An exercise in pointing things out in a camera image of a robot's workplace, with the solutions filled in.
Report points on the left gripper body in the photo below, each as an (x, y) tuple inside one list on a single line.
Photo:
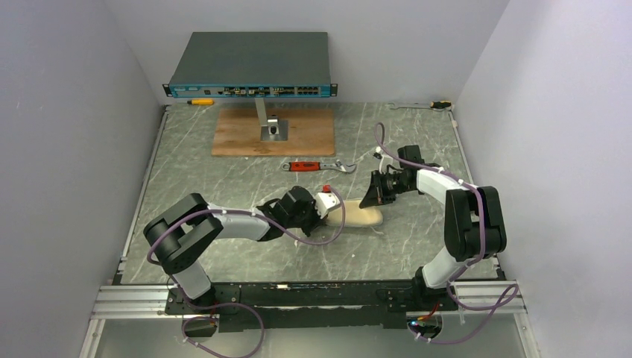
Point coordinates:
[(312, 223)]

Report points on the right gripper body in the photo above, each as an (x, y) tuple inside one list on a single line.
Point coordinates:
[(378, 186)]

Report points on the beige umbrella case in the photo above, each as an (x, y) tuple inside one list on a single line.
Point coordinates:
[(351, 215)]

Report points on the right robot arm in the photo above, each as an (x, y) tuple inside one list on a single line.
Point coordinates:
[(473, 227)]

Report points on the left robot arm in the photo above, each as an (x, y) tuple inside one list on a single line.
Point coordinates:
[(181, 234)]

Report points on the red adjustable wrench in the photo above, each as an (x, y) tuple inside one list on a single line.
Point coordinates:
[(315, 166)]

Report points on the wooden board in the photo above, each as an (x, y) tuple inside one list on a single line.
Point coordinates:
[(311, 134)]

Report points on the metal stand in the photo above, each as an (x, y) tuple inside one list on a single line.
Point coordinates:
[(272, 128)]

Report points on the yellow black handled wrench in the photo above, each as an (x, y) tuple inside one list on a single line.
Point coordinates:
[(433, 105)]

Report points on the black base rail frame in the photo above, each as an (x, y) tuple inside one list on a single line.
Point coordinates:
[(236, 307)]

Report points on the network switch rack unit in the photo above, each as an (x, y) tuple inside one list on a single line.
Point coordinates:
[(253, 65)]

